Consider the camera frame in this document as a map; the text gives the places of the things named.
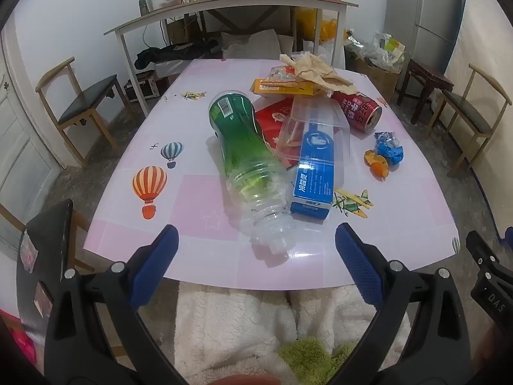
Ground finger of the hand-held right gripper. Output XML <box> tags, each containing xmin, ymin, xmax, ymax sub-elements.
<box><xmin>466</xmin><ymin>230</ymin><xmax>501</xmax><ymax>267</ymax></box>

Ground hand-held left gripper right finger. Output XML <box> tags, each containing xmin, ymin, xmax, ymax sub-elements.
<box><xmin>334</xmin><ymin>222</ymin><xmax>471</xmax><ymax>385</ymax></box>

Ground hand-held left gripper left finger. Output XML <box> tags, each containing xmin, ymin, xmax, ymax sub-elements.
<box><xmin>44</xmin><ymin>225</ymin><xmax>189</xmax><ymax>385</ymax></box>

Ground blue and white carton box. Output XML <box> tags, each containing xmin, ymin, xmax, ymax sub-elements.
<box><xmin>289</xmin><ymin>130</ymin><xmax>341</xmax><ymax>220</ymax></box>

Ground blue candy wrapper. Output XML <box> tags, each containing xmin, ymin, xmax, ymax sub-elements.
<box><xmin>374</xmin><ymin>131</ymin><xmax>403</xmax><ymax>166</ymax></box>

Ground green plastic bottle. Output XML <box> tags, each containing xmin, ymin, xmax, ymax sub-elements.
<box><xmin>207</xmin><ymin>90</ymin><xmax>295</xmax><ymax>255</ymax></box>

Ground red drink can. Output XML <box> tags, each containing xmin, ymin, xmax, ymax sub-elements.
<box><xmin>332</xmin><ymin>90</ymin><xmax>383</xmax><ymax>132</ymax></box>

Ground clear plastic container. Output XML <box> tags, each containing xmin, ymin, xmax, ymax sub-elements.
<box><xmin>274</xmin><ymin>97</ymin><xmax>351</xmax><ymax>169</ymax></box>

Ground red snack packet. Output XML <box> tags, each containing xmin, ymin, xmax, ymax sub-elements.
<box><xmin>256</xmin><ymin>98</ymin><xmax>309</xmax><ymax>167</ymax></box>

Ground clear printed snack bag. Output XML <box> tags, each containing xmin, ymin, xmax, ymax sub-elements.
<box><xmin>262</xmin><ymin>64</ymin><xmax>299</xmax><ymax>85</ymax></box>

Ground pink printed tablecloth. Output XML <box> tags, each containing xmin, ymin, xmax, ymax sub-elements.
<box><xmin>82</xmin><ymin>58</ymin><xmax>461</xmax><ymax>291</ymax></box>

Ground white fluffy robe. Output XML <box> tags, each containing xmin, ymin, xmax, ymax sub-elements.
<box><xmin>174</xmin><ymin>281</ymin><xmax>411</xmax><ymax>385</ymax></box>

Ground orange peel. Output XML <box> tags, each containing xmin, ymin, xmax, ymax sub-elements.
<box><xmin>363</xmin><ymin>150</ymin><xmax>390</xmax><ymax>179</ymax></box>

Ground green fluffy pants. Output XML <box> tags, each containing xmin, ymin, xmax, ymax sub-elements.
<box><xmin>278</xmin><ymin>337</ymin><xmax>357</xmax><ymax>385</ymax></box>

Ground black chair with stickers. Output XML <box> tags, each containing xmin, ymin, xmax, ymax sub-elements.
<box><xmin>16</xmin><ymin>199</ymin><xmax>95</xmax><ymax>329</ymax></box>

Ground wooden chair with grey seat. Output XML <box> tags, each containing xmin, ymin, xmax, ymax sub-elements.
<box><xmin>431</xmin><ymin>63</ymin><xmax>513</xmax><ymax>177</ymax></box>

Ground silver tool case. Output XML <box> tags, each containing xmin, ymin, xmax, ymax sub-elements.
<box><xmin>124</xmin><ymin>74</ymin><xmax>157</xmax><ymax>100</ymax></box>

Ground wooden chair with black seat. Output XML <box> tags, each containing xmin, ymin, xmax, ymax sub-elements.
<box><xmin>35</xmin><ymin>57</ymin><xmax>131</xmax><ymax>168</ymax></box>

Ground dark wooden stool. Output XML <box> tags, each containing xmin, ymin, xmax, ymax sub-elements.
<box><xmin>397</xmin><ymin>58</ymin><xmax>455</xmax><ymax>125</ymax></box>

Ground brown cardboard box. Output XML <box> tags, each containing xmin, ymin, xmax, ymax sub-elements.
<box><xmin>353</xmin><ymin>58</ymin><xmax>401</xmax><ymax>93</ymax></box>

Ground white door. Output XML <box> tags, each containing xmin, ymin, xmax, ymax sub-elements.
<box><xmin>0</xmin><ymin>28</ymin><xmax>63</xmax><ymax>249</ymax></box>

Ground yellow carton box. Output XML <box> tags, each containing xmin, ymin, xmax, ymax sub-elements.
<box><xmin>251</xmin><ymin>78</ymin><xmax>326</xmax><ymax>98</ymax></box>

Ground crumpled brown paper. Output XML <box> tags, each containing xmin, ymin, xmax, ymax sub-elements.
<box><xmin>279</xmin><ymin>53</ymin><xmax>357</xmax><ymax>96</ymax></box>

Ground black clothes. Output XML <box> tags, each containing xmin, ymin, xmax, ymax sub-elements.
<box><xmin>134</xmin><ymin>40</ymin><xmax>223</xmax><ymax>69</ymax></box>

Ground clear plastic bag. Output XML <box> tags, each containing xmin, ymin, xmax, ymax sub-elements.
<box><xmin>345</xmin><ymin>30</ymin><xmax>391</xmax><ymax>67</ymax></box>

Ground green and white packet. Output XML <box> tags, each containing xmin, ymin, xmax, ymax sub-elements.
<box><xmin>385</xmin><ymin>36</ymin><xmax>406</xmax><ymax>65</ymax></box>

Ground white sack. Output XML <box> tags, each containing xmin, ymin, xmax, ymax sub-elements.
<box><xmin>220</xmin><ymin>30</ymin><xmax>281</xmax><ymax>59</ymax></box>

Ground grey refrigerator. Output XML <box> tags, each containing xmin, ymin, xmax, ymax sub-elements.
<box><xmin>405</xmin><ymin>0</ymin><xmax>466</xmax><ymax>75</ymax></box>

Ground yellow plastic bag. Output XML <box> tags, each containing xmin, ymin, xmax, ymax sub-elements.
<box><xmin>297</xmin><ymin>6</ymin><xmax>339</xmax><ymax>43</ymax></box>

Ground white side table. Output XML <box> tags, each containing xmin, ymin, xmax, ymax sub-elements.
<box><xmin>103</xmin><ymin>0</ymin><xmax>359</xmax><ymax>117</ymax></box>

